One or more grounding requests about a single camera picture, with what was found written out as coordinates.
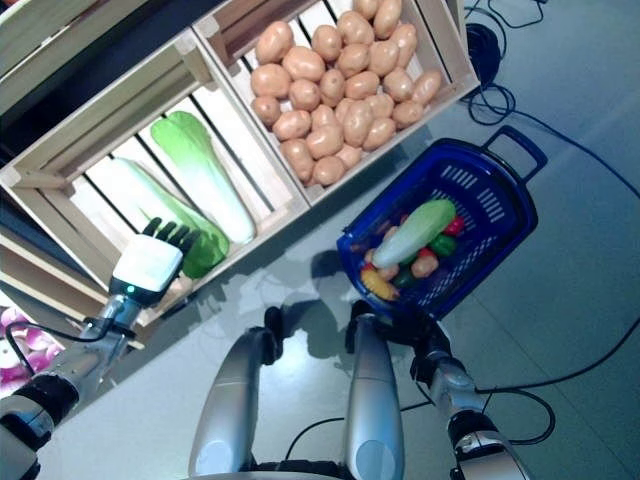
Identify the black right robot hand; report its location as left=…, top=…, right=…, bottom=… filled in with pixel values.
left=379, top=310, right=454, bottom=374

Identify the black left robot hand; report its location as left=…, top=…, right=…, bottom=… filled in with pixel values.
left=108, top=217, right=204, bottom=307

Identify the long napa cabbage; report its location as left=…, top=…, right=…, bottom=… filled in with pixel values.
left=149, top=112, right=257, bottom=246
left=372, top=198, right=459, bottom=269
left=97, top=157, right=232, bottom=280

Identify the blue plastic shopping basket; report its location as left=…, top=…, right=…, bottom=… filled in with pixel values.
left=335, top=125, right=549, bottom=321

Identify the small tan basket potato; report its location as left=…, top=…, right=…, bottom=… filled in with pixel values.
left=410, top=249, right=441, bottom=280

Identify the yellow corn cob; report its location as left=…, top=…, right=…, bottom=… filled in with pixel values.
left=360, top=269, right=401, bottom=300

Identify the small green pepper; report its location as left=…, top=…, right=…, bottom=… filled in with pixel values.
left=428, top=234, right=459, bottom=257

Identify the wooden slatted cabbage crate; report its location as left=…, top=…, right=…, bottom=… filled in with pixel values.
left=0, top=37, right=312, bottom=321

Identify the silver left robot leg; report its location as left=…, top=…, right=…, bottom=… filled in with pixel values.
left=188, top=305, right=294, bottom=476

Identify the black robot torso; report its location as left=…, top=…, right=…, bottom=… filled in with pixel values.
left=219, top=457, right=351, bottom=480

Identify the wooden potato crate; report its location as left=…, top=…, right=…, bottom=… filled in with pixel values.
left=192, top=0, right=482, bottom=209

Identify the black round floor base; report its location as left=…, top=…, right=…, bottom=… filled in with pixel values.
left=462, top=22, right=504, bottom=84

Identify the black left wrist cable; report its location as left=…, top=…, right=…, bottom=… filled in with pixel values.
left=2, top=322, right=114, bottom=374

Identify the long black floor cable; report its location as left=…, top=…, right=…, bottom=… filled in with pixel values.
left=459, top=82, right=640, bottom=401

